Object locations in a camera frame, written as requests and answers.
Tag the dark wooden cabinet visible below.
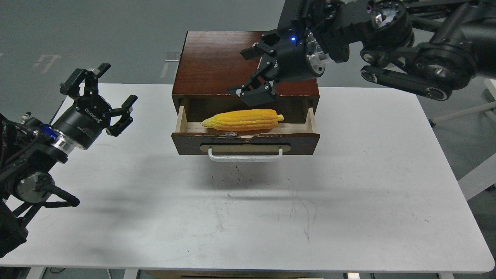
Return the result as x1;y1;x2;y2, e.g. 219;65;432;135
172;31;320;123

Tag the yellow corn cob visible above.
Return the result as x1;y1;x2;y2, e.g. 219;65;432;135
202;109;284;132

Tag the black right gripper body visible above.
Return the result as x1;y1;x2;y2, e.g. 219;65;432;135
271;33;326;82

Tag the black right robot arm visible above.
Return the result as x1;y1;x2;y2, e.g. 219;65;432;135
228;0;496;107

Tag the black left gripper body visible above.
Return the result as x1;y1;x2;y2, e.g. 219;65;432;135
52;97;111;150

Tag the wooden drawer with white handle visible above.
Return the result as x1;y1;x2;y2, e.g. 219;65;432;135
171;105;320;157

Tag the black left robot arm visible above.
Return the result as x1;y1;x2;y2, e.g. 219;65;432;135
0;62;138;257

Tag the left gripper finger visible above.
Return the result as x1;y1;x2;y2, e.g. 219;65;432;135
60;63;111;100
105;95;138;137

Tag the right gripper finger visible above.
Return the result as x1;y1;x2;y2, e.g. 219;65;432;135
240;32;280;60
227;62;277;107

